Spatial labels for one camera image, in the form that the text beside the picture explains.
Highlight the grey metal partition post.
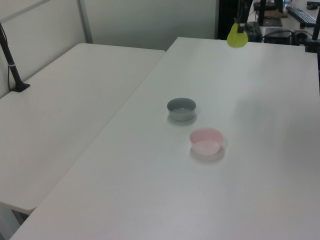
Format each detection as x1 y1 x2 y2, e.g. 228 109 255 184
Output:
76 0 94 45

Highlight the black electronics box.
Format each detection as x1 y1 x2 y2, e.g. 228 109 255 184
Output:
262 26 294 45

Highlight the black clamped camera pole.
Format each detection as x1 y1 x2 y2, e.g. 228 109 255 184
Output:
304 14 320 54

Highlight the black monitor stand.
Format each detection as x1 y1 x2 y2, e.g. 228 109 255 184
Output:
257 0 286 27

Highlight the black camera pole with base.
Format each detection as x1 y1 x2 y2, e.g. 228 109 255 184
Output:
0 22 31 93

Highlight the green and black box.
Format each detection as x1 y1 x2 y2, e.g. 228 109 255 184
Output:
245 21 263 42

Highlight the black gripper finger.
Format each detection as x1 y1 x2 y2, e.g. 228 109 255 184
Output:
236 0 252 34

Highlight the grey plastic bowl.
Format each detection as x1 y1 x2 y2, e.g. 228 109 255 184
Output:
166 97 197 122

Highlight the yellow-green pear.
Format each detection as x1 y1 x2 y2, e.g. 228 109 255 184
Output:
226 22 249 49

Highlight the white side table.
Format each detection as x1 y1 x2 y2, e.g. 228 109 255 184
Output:
0 42 167 211

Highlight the black computer keyboard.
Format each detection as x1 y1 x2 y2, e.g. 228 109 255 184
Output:
285 5 317 25

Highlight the pink plastic bowl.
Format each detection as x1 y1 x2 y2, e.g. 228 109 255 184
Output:
188 127 224 156

